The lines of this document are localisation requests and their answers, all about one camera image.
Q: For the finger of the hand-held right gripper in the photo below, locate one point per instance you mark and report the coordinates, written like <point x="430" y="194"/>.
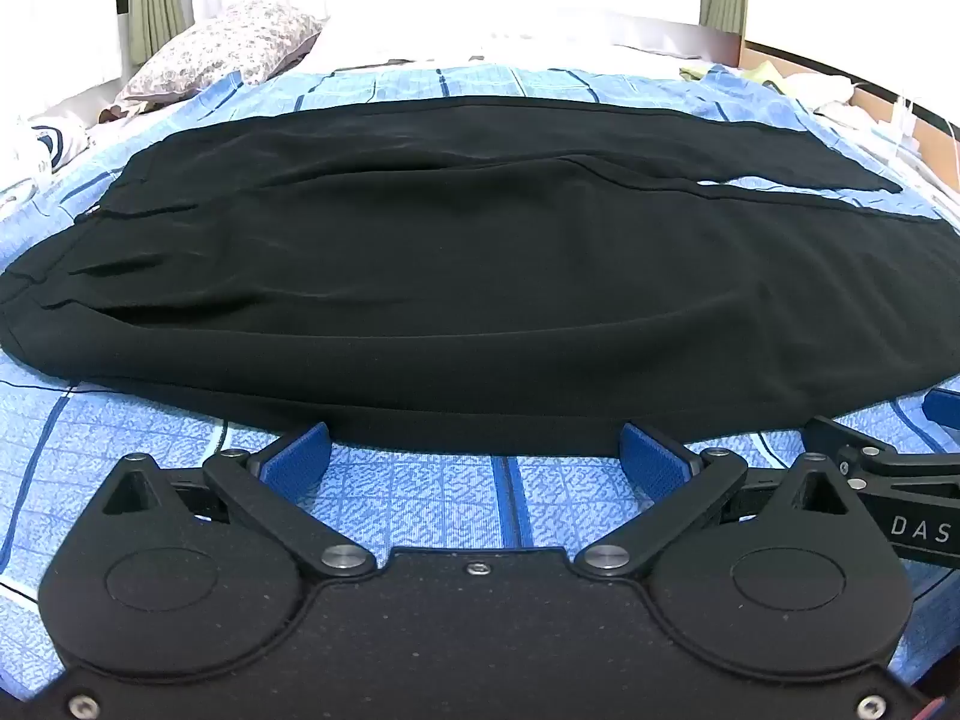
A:
<point x="825" y="436"/>
<point x="943" y="406"/>

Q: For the navy striped white cloth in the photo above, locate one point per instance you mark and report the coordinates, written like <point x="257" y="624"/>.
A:
<point x="56" y="141"/>

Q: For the black pants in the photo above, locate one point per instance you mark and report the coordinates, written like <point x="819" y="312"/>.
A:
<point x="450" y="277"/>

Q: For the floral pillow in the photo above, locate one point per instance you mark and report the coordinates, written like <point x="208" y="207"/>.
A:
<point x="225" y="45"/>

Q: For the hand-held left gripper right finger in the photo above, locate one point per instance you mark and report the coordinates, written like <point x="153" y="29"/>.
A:
<point x="654" y="457"/>

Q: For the wooden bed frame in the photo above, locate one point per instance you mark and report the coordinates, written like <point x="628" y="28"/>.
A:
<point x="885" y="101"/>

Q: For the yellow-green cloth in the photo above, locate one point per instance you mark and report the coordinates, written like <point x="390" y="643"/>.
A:
<point x="765" y="73"/>

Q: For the white bed sheet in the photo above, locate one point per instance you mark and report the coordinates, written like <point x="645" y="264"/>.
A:
<point x="622" y="52"/>

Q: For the small brown cloth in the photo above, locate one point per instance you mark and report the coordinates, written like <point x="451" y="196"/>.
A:
<point x="111" y="114"/>

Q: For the white pillow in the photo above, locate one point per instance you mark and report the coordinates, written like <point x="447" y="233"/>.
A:
<point x="390" y="45"/>

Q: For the blue checked blanket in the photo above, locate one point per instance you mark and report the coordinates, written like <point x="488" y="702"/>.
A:
<point x="112" y="457"/>

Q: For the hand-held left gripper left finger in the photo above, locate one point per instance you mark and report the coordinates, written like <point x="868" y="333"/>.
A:
<point x="296" y="457"/>

